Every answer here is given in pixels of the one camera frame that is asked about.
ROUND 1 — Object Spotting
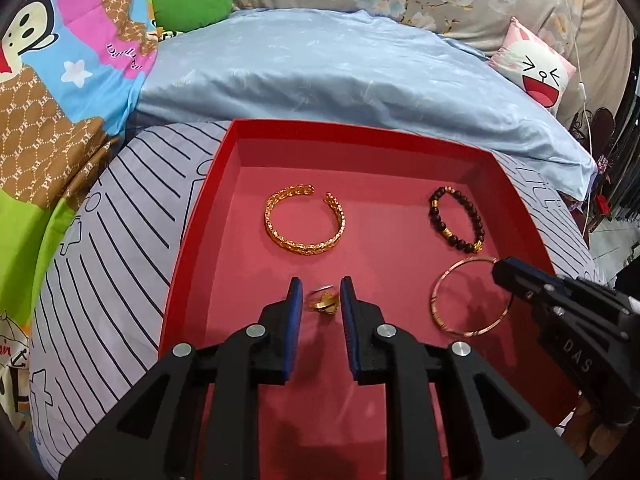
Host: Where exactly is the red shallow tray box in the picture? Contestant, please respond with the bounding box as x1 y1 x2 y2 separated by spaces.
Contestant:
158 118 584 480

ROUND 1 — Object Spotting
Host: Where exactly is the gold ring with charm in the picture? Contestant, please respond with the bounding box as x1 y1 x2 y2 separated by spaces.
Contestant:
305 284 343 317

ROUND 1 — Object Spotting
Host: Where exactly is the gold braided cuff bangle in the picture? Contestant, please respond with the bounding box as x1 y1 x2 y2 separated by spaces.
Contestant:
262 184 346 256

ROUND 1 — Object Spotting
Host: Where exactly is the pink white cat cushion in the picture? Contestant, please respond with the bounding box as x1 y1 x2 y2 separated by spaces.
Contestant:
488 16 577 116

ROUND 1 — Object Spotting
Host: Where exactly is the thin rose gold bangle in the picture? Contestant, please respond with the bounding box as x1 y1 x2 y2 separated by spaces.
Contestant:
427 256 513 339

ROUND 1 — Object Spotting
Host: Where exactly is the black and gold bead bracelet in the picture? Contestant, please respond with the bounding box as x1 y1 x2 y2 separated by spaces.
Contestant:
427 185 486 255

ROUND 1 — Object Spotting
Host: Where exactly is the white charging cable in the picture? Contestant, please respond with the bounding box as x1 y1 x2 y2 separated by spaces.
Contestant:
569 8 599 241

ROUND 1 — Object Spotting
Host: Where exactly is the light blue pillow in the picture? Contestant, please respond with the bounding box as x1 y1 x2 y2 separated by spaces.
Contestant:
128 9 597 200

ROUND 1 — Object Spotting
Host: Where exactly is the green plush cushion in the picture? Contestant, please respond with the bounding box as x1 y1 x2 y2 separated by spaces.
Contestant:
152 0 233 32

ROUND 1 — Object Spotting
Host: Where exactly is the dark wooden chair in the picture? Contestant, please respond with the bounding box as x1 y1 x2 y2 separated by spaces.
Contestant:
570 107 615 160

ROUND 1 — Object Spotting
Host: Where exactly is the cartoon monkey colourful quilt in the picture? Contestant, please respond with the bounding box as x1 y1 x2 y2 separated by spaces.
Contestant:
1 0 158 436

